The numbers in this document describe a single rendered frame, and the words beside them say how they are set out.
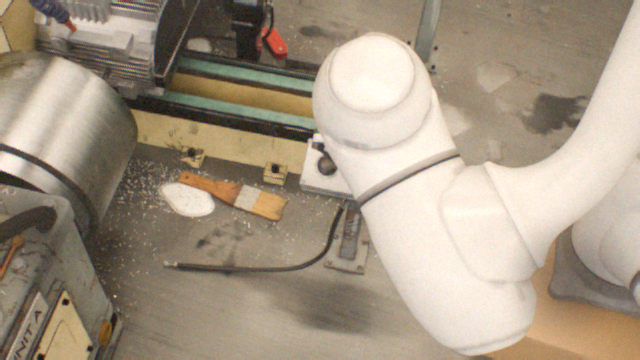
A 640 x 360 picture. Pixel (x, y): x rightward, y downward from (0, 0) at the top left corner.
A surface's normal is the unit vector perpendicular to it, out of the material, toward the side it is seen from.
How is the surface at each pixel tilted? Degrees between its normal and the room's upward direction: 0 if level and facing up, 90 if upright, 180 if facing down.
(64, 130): 39
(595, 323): 4
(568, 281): 13
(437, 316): 74
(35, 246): 0
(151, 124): 90
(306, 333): 0
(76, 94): 32
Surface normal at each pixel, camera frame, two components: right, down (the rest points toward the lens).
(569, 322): 0.06, -0.64
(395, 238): -0.70, 0.18
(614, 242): -0.95, 0.18
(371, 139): -0.11, 0.80
